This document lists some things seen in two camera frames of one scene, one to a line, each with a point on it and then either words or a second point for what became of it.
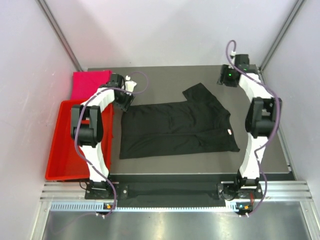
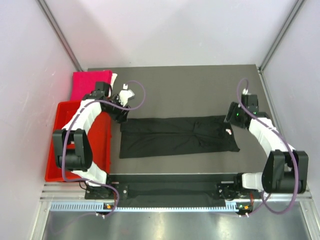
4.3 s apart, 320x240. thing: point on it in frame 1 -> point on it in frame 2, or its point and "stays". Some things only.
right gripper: x=222 y=80 -> x=230 y=118
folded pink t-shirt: x=85 y=84 stays
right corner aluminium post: x=299 y=5 stays
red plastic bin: x=66 y=161 stays
